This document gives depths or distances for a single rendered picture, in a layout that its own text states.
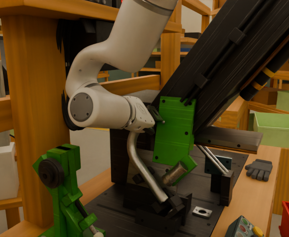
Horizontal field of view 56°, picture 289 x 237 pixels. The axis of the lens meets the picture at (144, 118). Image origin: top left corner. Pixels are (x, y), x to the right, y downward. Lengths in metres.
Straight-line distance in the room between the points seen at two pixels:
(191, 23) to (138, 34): 9.72
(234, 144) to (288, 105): 2.77
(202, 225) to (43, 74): 0.64
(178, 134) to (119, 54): 0.39
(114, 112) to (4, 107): 0.38
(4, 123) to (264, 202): 0.88
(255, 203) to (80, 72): 0.74
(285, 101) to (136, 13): 3.29
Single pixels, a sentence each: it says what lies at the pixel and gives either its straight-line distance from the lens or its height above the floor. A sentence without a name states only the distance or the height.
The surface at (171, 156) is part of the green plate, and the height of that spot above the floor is 1.10.
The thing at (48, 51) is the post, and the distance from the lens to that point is 0.85.
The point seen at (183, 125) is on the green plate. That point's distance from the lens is 0.83.
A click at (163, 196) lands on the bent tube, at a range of 0.84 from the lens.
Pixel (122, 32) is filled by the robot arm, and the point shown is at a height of 1.44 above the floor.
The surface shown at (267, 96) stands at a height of 0.84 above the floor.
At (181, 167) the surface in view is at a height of 1.09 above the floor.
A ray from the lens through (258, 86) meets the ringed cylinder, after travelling 0.98.
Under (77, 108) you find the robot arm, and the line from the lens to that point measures 0.58.
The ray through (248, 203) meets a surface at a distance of 1.05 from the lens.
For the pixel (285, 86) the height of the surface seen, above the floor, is 0.42.
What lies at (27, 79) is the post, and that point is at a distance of 0.81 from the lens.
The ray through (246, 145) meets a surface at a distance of 0.91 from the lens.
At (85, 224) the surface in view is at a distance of 0.75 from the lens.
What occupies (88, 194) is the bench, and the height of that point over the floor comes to 0.88.
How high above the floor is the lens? 1.41
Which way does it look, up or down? 14 degrees down
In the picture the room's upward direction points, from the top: straight up
